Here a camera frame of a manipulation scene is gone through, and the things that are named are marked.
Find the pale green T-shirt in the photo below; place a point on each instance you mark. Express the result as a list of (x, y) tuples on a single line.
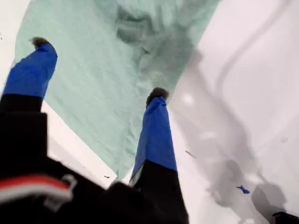
[(93, 81)]

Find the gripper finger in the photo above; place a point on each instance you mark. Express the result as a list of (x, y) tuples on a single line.
[(156, 140), (30, 72)]

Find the blue tape scrap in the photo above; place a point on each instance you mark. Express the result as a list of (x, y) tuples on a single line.
[(244, 190)]

